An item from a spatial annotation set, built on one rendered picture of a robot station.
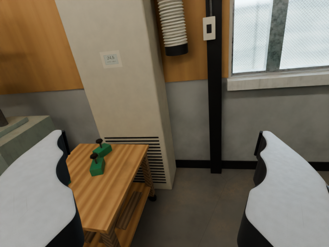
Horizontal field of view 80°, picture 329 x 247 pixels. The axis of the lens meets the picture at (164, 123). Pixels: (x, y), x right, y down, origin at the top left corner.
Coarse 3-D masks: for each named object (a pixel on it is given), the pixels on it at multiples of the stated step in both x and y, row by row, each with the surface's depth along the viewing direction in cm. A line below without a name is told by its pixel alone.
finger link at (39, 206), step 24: (48, 144) 10; (24, 168) 8; (48, 168) 8; (0, 192) 7; (24, 192) 7; (48, 192) 7; (72, 192) 7; (0, 216) 6; (24, 216) 6; (48, 216) 6; (72, 216) 6; (0, 240) 6; (24, 240) 6; (48, 240) 6; (72, 240) 6
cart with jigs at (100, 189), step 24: (96, 144) 150; (120, 144) 146; (72, 168) 128; (96, 168) 116; (120, 168) 121; (144, 168) 144; (96, 192) 106; (120, 192) 104; (144, 192) 148; (96, 216) 92; (120, 216) 130; (96, 240) 119; (120, 240) 117
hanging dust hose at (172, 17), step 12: (168, 0) 112; (180, 0) 115; (168, 12) 115; (180, 12) 116; (168, 24) 118; (180, 24) 119; (168, 36) 122; (180, 36) 122; (168, 48) 125; (180, 48) 124
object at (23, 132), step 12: (0, 120) 147; (12, 120) 158; (24, 120) 159; (36, 120) 162; (48, 120) 167; (0, 132) 141; (12, 132) 147; (24, 132) 146; (36, 132) 156; (48, 132) 167; (0, 144) 132; (12, 144) 137; (24, 144) 146; (0, 156) 131; (12, 156) 137; (0, 168) 138
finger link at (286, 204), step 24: (264, 144) 10; (264, 168) 8; (288, 168) 8; (312, 168) 8; (264, 192) 7; (288, 192) 7; (312, 192) 7; (264, 216) 6; (288, 216) 6; (312, 216) 6; (240, 240) 7; (264, 240) 6; (288, 240) 6; (312, 240) 6
